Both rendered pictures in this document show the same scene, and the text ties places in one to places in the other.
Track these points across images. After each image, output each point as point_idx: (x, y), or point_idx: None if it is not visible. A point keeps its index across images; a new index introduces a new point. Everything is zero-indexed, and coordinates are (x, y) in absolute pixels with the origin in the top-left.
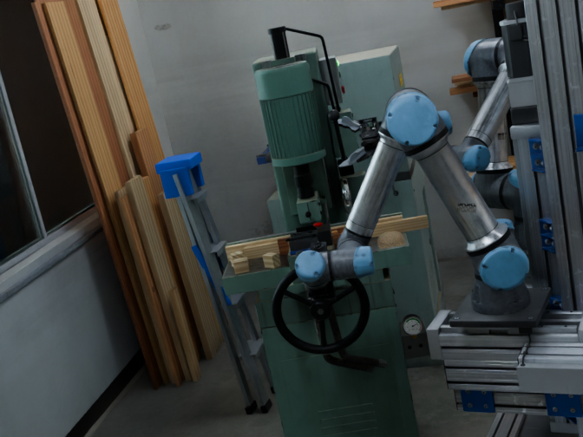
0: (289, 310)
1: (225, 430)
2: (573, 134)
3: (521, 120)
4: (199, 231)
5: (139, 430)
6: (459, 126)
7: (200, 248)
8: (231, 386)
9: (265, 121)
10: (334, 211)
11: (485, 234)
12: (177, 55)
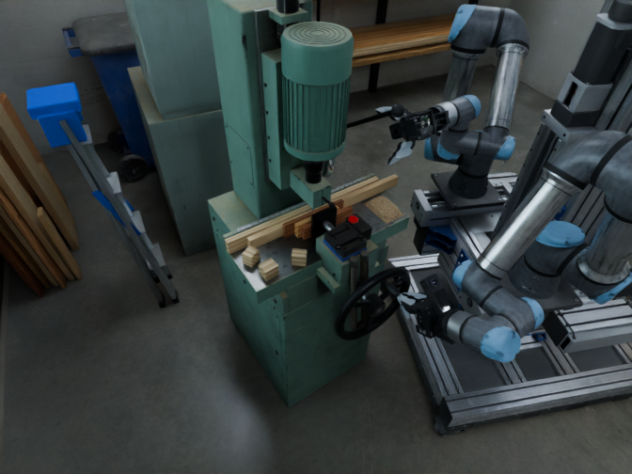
0: (310, 293)
1: (152, 330)
2: None
3: (576, 123)
4: (101, 177)
5: (58, 353)
6: None
7: (105, 193)
8: (121, 277)
9: (297, 109)
10: None
11: (622, 269)
12: None
